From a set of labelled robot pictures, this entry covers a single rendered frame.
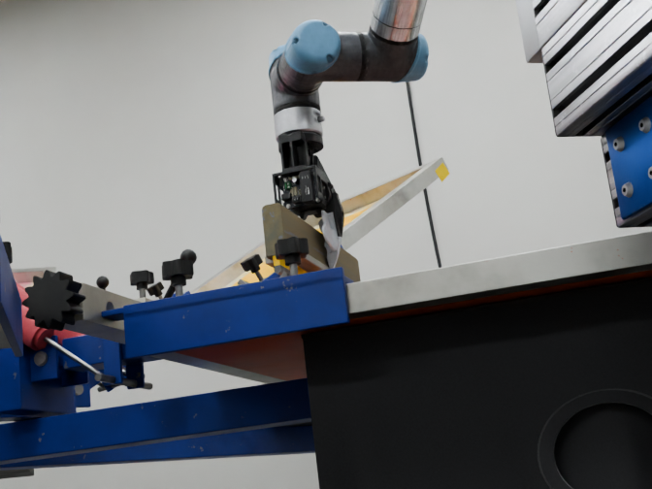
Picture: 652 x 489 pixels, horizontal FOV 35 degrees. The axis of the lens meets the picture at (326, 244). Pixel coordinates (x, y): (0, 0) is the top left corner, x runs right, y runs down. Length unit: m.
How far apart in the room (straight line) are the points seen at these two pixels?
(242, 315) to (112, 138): 2.99
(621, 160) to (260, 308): 0.52
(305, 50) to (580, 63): 0.65
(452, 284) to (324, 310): 0.16
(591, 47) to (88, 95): 3.56
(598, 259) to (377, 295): 0.26
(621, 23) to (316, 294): 0.55
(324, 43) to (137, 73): 2.79
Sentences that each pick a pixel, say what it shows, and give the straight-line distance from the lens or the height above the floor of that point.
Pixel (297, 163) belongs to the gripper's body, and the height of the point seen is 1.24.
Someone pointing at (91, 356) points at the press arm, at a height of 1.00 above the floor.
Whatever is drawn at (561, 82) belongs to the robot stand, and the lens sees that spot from 0.98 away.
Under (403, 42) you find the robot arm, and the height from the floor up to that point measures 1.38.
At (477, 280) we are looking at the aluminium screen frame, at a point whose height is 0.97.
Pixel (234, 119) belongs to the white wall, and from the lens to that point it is 4.02.
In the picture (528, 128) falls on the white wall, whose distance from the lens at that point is 3.70.
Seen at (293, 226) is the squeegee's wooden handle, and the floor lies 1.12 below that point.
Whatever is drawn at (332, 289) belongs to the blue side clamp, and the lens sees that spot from 1.26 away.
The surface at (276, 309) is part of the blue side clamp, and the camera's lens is 1.28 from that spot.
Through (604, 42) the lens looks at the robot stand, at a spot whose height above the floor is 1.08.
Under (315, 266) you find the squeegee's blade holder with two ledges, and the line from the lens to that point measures 1.50.
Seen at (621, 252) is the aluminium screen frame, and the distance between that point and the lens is 1.22.
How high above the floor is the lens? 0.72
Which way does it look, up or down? 15 degrees up
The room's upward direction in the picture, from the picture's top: 6 degrees counter-clockwise
